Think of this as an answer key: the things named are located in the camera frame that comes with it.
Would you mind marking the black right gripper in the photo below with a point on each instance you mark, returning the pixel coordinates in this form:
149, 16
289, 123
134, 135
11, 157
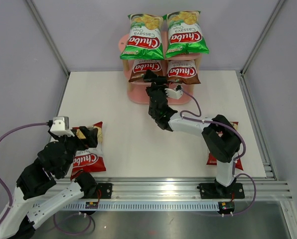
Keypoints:
150, 77

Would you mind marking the green Chuba chips bag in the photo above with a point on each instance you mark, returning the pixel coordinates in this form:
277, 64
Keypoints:
145, 39
184, 34

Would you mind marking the aluminium mounting rail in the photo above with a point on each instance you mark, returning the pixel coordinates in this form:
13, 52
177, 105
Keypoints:
184, 188

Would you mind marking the aluminium frame post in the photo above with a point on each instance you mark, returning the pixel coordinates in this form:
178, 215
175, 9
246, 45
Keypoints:
32, 8
272, 18

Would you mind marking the right aluminium frame post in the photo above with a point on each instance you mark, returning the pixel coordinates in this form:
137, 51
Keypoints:
272, 18

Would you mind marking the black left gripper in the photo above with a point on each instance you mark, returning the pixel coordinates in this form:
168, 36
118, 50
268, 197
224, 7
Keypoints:
91, 138

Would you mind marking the white slotted cable duct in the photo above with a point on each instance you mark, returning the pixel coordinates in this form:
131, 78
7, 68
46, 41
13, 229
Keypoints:
206, 206

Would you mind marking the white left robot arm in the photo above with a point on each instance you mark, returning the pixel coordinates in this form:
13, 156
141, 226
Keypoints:
18, 219

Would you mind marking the left aluminium frame post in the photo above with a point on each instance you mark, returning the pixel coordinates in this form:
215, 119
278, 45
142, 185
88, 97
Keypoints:
32, 8

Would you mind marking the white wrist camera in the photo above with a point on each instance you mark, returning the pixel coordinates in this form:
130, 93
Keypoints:
175, 93
60, 127

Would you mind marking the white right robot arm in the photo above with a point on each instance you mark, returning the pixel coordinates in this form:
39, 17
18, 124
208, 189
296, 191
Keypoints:
222, 140

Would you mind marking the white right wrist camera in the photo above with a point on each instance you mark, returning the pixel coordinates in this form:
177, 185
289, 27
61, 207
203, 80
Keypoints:
175, 93

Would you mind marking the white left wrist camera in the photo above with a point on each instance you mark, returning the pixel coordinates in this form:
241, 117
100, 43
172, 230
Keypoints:
60, 127

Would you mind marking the brown Chuba barbeque chips bag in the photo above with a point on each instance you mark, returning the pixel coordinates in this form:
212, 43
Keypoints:
182, 72

